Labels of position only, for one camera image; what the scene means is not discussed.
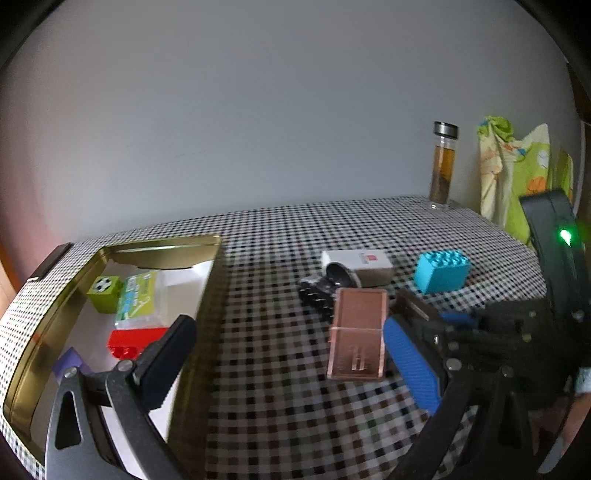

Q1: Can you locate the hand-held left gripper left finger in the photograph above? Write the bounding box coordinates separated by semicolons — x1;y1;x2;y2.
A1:
45;315;198;480

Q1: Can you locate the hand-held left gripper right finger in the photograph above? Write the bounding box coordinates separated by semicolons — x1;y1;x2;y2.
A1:
383;315;534;480

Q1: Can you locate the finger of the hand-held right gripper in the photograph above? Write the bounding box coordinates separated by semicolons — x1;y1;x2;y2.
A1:
396;288;485;330
427;329;488;371

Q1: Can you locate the red toy brick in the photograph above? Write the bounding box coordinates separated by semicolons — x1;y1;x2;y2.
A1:
108;327;170;360

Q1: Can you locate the clear plastic box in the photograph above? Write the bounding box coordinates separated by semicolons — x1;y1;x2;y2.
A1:
113;271;170;331

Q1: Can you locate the copper-coloured case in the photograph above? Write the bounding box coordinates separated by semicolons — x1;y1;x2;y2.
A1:
327;287;387;380

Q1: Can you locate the gold metal tin tray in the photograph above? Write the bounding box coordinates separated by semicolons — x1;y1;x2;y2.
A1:
2;234;223;468

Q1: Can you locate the green cube with ball print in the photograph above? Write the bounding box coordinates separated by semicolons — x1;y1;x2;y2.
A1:
89;275;123;313

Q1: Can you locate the purple block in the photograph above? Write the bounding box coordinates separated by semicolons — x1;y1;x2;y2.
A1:
53;347;92;384

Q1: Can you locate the person's right forearm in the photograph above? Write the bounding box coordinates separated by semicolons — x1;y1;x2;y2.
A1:
561;367;591;444

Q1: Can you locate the cyan toy brick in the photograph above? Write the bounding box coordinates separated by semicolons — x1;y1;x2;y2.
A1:
414;249;471;294

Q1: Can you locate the white paper liner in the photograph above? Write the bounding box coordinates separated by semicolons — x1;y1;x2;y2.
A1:
28;261;215;462

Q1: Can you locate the white box with red mark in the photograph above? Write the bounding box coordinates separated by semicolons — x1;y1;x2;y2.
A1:
321;249;396;288

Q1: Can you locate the checkered tablecloth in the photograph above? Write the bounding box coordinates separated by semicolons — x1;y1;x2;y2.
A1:
0;196;555;480

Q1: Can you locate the green printed cloth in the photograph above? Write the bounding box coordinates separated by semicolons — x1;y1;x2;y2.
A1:
477;116;576;246

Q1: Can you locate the glass bottle with metal cap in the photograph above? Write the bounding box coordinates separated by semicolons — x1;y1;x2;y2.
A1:
429;121;460;211

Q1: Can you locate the black flat rectangular object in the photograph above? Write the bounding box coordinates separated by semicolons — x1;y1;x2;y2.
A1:
28;243;73;281

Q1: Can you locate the wooden door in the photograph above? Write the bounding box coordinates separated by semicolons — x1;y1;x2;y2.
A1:
0;240;16;317

